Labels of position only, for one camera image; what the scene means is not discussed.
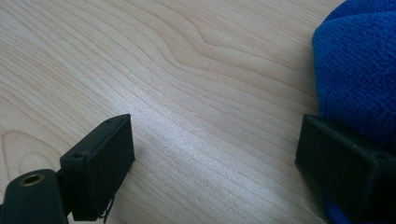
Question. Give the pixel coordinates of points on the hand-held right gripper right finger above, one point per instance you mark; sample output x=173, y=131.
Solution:
x=342, y=161

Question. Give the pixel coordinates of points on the blue fleece towel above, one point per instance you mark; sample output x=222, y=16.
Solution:
x=358, y=68

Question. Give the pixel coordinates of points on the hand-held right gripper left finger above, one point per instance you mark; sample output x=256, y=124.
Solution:
x=102, y=161

